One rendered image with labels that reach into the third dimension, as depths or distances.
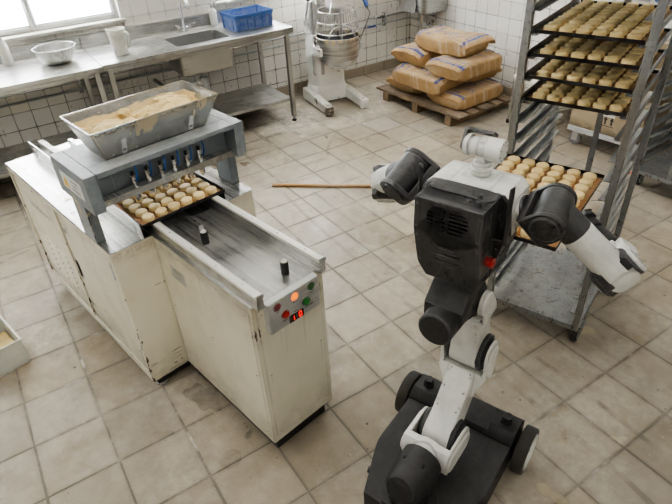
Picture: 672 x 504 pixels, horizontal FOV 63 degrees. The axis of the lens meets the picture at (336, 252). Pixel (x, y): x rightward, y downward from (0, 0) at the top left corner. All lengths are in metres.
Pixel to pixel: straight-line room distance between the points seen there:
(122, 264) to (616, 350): 2.39
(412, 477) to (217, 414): 1.07
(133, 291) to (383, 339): 1.29
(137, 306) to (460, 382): 1.40
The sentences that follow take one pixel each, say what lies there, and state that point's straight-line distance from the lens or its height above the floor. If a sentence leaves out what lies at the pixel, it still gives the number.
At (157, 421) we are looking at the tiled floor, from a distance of 2.81.
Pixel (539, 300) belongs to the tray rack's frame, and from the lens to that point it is 3.10.
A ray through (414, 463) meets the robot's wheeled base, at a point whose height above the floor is 0.36.
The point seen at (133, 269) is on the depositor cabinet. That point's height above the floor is 0.73.
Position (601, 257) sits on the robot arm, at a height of 1.19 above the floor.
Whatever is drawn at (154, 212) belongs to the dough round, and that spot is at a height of 0.90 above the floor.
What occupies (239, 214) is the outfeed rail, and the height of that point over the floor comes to 0.90.
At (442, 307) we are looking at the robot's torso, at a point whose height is 0.96.
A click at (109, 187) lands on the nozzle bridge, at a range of 2.39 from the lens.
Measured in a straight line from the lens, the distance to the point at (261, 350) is 2.08.
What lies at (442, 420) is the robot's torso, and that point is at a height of 0.36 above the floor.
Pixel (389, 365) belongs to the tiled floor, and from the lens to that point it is 2.85.
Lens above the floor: 2.08
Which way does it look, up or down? 35 degrees down
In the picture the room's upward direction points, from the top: 3 degrees counter-clockwise
